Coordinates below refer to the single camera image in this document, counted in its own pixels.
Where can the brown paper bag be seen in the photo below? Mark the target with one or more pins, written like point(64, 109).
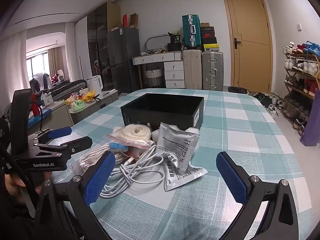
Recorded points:
point(133, 21)

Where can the patterned rug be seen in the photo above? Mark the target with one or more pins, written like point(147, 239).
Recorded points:
point(124, 94)

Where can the teal suitcase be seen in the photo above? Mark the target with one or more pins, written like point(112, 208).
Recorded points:
point(191, 31)

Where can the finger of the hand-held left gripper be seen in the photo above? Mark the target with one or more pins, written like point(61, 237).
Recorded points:
point(60, 132)
point(75, 143)

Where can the white kettle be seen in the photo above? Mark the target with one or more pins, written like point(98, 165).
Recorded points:
point(95, 83)

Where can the beige suitcase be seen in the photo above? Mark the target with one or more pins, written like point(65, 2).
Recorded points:
point(192, 70)

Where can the wicker basket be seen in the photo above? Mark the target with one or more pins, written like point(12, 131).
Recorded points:
point(153, 77)

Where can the grey refrigerator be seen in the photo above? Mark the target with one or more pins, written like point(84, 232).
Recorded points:
point(123, 60)

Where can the wooden shoe rack with shoes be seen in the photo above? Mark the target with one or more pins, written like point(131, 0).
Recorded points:
point(302, 80)

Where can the silver foil packet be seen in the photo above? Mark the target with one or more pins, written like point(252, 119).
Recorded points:
point(180, 180)
point(177, 142)

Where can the red black shoe box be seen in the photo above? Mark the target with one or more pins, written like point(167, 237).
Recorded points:
point(208, 35)

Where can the black bag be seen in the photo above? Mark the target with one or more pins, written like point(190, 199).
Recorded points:
point(174, 42)

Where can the person's left hand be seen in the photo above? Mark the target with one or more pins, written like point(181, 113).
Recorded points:
point(12, 182)

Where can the brown shoe box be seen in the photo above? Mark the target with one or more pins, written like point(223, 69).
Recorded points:
point(205, 24)

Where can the yellow plastic bag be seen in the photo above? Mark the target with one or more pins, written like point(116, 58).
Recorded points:
point(89, 95)

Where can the group of shoes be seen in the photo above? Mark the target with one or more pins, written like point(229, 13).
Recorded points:
point(268, 103)

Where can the teal checked tablecloth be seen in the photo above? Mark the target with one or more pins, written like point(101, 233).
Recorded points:
point(237, 130)

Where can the grey low cabinet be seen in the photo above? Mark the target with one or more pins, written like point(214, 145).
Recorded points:
point(82, 115)

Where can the trash bin with black liner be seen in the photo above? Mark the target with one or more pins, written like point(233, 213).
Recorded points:
point(237, 90)

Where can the white dresser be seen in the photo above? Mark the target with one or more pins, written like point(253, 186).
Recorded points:
point(173, 75)

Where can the black cardboard box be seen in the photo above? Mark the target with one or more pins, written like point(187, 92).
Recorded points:
point(140, 116)

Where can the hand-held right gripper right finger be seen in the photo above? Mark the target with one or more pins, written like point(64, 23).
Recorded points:
point(232, 180)

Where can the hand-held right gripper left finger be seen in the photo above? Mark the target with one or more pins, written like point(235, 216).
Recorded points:
point(100, 177)

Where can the yellow black shoe box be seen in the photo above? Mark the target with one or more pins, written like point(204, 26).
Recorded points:
point(211, 47)

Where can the purple bag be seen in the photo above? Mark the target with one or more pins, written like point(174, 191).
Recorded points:
point(312, 125)

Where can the silver suitcase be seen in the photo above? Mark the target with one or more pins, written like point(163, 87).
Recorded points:
point(212, 71)

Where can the oval metal frame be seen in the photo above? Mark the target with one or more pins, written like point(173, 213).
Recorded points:
point(147, 42)

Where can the wooden door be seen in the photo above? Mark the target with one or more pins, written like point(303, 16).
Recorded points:
point(250, 55)

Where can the red bag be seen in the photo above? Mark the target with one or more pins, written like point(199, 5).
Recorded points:
point(125, 21)

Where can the dark glass cabinet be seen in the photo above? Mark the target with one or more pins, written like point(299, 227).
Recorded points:
point(97, 42)

